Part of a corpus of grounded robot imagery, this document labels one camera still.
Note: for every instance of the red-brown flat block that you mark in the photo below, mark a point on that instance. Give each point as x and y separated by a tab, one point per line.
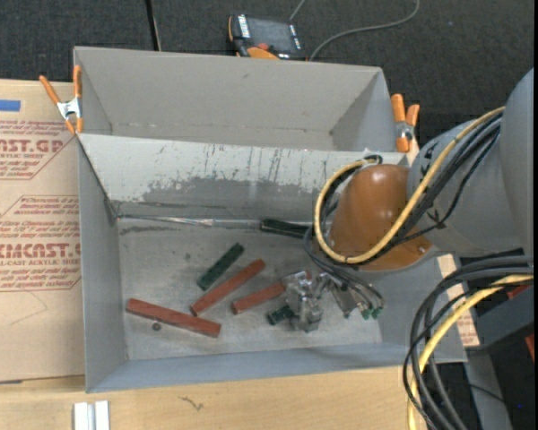
228	287
172	317
257	298

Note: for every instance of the grey metal bin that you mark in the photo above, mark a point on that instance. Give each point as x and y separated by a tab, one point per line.
170	186

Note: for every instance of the brown cardboard board red print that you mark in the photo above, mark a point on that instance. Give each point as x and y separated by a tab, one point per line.
36	320

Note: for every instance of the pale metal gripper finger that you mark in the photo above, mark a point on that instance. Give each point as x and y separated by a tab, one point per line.
297	290
308	318

